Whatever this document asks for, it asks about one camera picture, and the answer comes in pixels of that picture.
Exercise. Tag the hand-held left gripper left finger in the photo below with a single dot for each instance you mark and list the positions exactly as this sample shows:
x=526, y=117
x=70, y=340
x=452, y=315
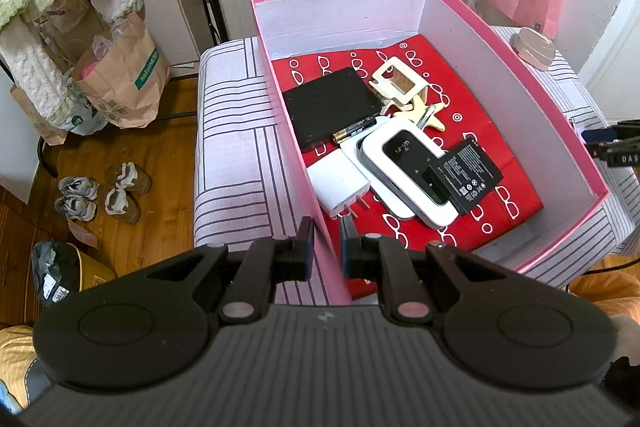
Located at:
x=309, y=238

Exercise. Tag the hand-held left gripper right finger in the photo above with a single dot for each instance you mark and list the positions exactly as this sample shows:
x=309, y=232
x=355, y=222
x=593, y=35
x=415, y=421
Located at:
x=347, y=238

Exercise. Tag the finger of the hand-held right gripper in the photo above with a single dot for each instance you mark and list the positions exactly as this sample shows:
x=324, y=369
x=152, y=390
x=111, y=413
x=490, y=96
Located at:
x=620, y=155
x=597, y=135

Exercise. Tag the white router back cover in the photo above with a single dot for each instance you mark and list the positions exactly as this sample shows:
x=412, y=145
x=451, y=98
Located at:
x=395, y=208

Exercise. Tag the white charger plug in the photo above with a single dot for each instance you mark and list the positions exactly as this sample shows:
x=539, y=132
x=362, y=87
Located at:
x=335, y=182

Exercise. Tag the white portable router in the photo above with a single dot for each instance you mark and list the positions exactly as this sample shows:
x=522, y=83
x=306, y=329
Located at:
x=400, y=152

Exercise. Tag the black and gold small battery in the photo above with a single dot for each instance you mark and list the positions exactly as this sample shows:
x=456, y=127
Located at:
x=357, y=125
x=347, y=136

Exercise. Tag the black hard drive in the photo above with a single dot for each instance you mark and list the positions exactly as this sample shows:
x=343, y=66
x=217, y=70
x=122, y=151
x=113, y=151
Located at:
x=330, y=107

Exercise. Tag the cream wooden star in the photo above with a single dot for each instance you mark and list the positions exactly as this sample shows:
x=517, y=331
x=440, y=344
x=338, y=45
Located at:
x=440, y=124

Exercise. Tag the cream hair claw clip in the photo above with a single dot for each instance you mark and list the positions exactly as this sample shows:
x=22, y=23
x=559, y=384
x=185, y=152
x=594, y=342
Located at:
x=380, y=82

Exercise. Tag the pink cardboard box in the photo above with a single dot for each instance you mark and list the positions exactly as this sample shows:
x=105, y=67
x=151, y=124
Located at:
x=350, y=7

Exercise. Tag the beige round device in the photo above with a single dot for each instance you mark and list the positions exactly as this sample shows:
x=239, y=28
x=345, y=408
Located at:
x=532, y=47

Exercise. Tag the red printed box lining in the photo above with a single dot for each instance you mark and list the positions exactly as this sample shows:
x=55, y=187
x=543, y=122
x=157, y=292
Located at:
x=480, y=117

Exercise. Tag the brown and white slipper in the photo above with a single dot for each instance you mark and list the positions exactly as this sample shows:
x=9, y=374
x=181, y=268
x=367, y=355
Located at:
x=127, y=177
x=122, y=207

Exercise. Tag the yellow bin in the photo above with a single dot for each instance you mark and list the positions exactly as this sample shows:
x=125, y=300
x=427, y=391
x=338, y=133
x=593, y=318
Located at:
x=97, y=272

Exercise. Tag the grey sneaker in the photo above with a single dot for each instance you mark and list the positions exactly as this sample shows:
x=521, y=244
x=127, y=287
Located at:
x=80, y=187
x=75, y=208

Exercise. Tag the brown paper bag green print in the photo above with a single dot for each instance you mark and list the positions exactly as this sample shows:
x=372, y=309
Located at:
x=130, y=77

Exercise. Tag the black plastic bag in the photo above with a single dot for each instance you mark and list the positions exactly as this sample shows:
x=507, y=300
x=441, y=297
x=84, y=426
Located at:
x=52, y=272

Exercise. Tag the green and white plastic bag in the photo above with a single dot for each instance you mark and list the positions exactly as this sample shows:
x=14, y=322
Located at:
x=80, y=117

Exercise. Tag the yellow cloth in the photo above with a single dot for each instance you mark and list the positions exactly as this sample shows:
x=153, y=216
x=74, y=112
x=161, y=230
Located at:
x=15, y=347

